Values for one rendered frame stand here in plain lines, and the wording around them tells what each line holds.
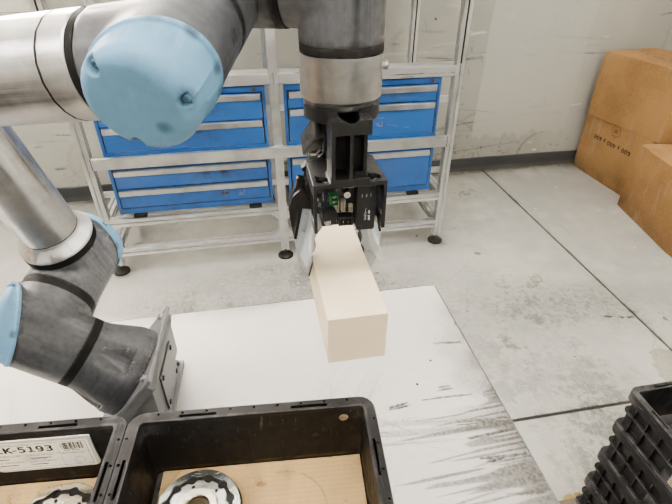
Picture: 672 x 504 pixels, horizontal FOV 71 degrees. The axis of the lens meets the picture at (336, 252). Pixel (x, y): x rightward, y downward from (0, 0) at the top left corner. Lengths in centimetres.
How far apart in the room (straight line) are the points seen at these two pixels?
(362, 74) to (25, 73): 24
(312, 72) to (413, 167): 201
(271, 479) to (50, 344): 39
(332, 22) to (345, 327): 27
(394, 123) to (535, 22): 144
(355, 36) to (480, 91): 301
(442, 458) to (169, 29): 74
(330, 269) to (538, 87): 316
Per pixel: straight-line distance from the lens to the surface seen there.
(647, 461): 128
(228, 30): 37
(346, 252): 56
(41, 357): 84
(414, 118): 233
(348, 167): 44
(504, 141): 362
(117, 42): 32
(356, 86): 42
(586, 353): 221
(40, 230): 83
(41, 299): 85
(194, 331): 108
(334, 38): 41
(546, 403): 196
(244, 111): 218
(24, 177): 78
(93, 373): 85
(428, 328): 107
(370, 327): 48
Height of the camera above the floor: 142
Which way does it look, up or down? 34 degrees down
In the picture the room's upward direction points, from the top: straight up
